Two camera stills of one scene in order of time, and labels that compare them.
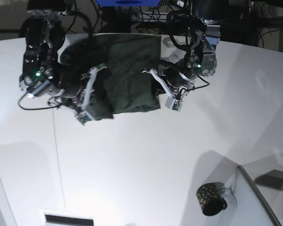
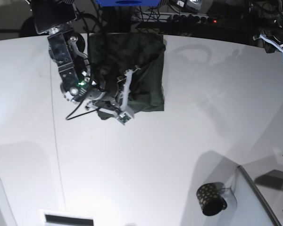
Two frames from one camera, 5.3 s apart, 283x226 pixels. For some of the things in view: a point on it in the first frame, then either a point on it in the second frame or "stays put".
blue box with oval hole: (126, 3) stays put
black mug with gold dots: (209, 197) stays put
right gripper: (176, 75) -> (281, 35)
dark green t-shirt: (124, 83) stays put
